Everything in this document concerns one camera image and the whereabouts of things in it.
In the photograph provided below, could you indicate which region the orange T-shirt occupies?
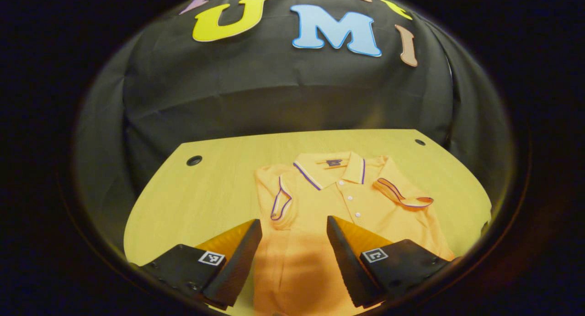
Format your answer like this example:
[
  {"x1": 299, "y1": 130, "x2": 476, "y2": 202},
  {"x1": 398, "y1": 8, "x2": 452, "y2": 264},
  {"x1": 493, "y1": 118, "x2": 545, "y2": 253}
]
[{"x1": 252, "y1": 151, "x2": 456, "y2": 316}]

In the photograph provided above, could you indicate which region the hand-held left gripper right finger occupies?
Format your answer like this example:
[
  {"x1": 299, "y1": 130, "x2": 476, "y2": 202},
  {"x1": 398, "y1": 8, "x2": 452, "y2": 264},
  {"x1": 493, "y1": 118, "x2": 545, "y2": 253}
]
[{"x1": 326, "y1": 216, "x2": 451, "y2": 308}]

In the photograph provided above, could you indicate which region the black backdrop cloth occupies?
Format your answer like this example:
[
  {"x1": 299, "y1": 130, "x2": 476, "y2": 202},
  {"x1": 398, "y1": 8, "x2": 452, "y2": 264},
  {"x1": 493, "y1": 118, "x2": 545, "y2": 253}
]
[{"x1": 75, "y1": 0, "x2": 512, "y2": 243}]

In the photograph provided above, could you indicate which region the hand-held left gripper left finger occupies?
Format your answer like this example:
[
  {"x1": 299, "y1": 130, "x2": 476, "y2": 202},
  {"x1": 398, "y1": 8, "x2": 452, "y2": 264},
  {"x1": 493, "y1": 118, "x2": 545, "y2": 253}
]
[{"x1": 130, "y1": 219, "x2": 263, "y2": 310}]

